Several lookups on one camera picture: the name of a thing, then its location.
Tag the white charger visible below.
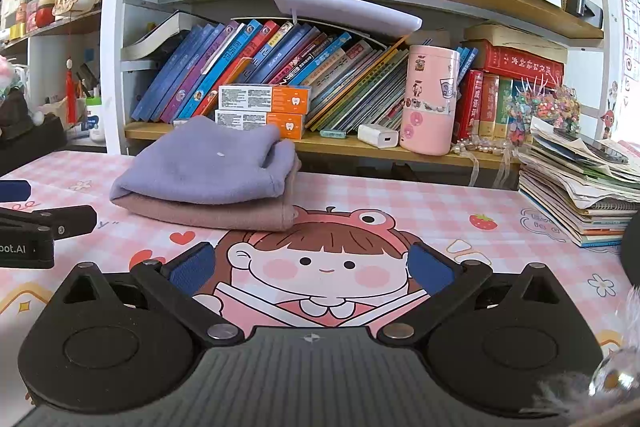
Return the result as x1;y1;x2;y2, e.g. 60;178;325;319
357;123;399;149

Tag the red and yellow upright book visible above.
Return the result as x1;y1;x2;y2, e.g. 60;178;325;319
479;74;501;140

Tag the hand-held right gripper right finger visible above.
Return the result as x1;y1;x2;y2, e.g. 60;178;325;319
377;243;563;348

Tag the stack of books and papers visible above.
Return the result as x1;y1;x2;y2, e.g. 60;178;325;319
517;117;640;248

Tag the pink sticker canister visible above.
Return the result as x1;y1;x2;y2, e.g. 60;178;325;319
400;45;461;156

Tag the dark round object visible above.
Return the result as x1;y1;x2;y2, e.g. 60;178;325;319
619;212;640;288

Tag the red tassel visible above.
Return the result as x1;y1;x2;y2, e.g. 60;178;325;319
64;59;81;125

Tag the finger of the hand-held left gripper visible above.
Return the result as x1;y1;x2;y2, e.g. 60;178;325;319
0;179;32;202
0;205;97;242

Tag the green upright book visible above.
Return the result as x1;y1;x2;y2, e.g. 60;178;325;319
496;77;513;140

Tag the pink plush toy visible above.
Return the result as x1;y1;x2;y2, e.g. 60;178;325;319
0;54;23;90

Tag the white flat lamp head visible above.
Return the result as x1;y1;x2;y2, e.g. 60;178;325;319
270;0;423;38

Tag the purple and pink sweater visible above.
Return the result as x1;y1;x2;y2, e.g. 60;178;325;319
110;115;302;232

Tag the white side shelf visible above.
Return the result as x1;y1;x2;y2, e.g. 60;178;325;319
0;9;108;152

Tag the red thick dictionary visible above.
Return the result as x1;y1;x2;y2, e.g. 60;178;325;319
475;41;565;88

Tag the beige thick book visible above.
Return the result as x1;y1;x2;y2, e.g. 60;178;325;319
465;24;568;60

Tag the row of leaning picture books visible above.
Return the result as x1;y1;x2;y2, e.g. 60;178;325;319
131;19;416;132

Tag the black small device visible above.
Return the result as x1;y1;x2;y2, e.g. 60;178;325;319
565;0;604;28

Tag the dark smartphone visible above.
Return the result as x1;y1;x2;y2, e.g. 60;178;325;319
552;127;628;165

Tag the alphabet wall poster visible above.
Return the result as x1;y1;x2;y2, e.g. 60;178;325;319
602;0;640;140

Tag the pink checked cartoon desk mat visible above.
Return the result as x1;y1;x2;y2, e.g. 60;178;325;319
0;150;640;408

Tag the clear crystal feather charm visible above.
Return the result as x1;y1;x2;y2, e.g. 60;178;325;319
535;287;640;427

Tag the colourful bead ornament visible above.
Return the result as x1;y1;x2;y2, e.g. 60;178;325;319
507;77;581;145

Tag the black thick book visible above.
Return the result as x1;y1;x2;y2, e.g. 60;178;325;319
120;11;201;62

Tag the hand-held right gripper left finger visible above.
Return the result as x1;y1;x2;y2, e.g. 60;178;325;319
50;243;246;348

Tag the black box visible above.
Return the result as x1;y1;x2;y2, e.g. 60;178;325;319
0;117;68;178

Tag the pearl strand with ribbon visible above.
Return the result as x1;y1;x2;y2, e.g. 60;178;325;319
450;137;523;188

